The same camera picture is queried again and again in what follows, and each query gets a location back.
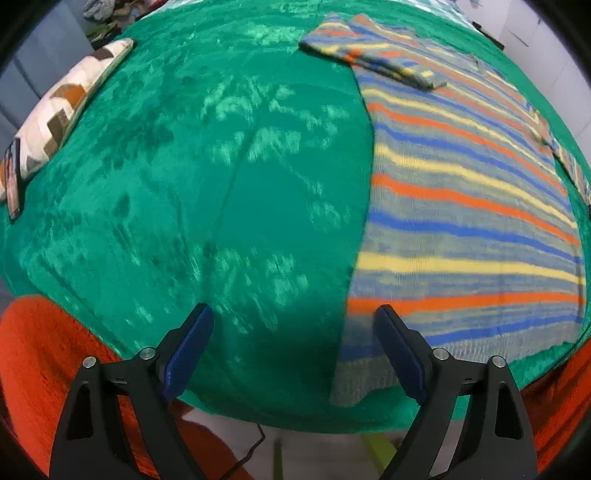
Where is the black smartphone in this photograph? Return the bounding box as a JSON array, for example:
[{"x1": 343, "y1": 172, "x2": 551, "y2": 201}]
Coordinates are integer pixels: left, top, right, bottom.
[{"x1": 2, "y1": 138, "x2": 23, "y2": 222}]

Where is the green white checked bedsheet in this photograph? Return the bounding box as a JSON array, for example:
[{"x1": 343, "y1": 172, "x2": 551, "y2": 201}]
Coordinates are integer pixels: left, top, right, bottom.
[{"x1": 166, "y1": 0, "x2": 474, "y2": 26}]

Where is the pile of clothes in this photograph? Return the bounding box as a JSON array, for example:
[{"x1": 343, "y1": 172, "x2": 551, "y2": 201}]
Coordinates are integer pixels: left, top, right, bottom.
[{"x1": 83, "y1": 0, "x2": 167, "y2": 42}]

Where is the patterned white brown pillow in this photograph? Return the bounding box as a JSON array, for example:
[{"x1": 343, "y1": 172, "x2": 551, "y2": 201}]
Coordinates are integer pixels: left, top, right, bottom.
[{"x1": 0, "y1": 38, "x2": 134, "y2": 204}]

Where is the orange knitted clothing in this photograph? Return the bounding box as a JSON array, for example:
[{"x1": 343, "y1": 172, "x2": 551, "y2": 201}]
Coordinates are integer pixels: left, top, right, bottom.
[{"x1": 0, "y1": 295, "x2": 591, "y2": 480}]

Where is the black cable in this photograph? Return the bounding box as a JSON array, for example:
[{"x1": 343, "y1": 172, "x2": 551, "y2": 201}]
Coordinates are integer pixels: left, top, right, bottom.
[{"x1": 217, "y1": 422, "x2": 266, "y2": 480}]

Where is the striped knitted sweater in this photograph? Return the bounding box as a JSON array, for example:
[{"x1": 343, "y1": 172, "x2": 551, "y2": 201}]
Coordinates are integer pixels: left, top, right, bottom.
[{"x1": 298, "y1": 13, "x2": 591, "y2": 407}]

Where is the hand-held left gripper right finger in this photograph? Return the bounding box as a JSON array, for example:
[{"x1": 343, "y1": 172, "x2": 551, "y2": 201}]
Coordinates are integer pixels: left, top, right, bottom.
[{"x1": 373, "y1": 305, "x2": 540, "y2": 480}]

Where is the green plush blanket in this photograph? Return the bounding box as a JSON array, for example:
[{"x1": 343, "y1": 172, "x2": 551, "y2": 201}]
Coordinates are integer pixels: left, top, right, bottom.
[{"x1": 0, "y1": 0, "x2": 591, "y2": 435}]

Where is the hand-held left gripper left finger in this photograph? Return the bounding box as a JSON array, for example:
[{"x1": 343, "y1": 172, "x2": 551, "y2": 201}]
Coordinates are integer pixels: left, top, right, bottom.
[{"x1": 48, "y1": 302, "x2": 215, "y2": 480}]

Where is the white wardrobe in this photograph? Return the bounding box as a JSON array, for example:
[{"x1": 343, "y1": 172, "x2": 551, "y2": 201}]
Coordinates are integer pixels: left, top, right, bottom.
[{"x1": 462, "y1": 0, "x2": 571, "y2": 70}]

